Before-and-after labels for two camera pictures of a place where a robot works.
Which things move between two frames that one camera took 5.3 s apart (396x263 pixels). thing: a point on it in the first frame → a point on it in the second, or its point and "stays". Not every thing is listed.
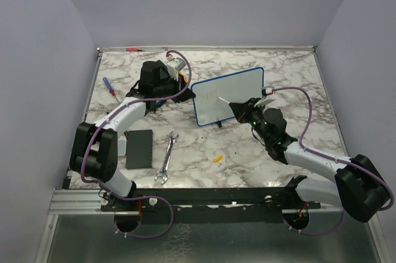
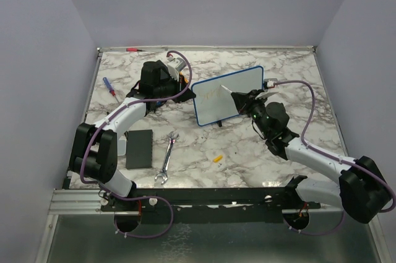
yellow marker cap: (216, 159) stays
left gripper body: (171, 88) stays
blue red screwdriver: (111, 90) stays
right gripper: (240, 107) → (242, 98)
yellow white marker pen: (223, 99) → (226, 88)
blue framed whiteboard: (238, 86) stays
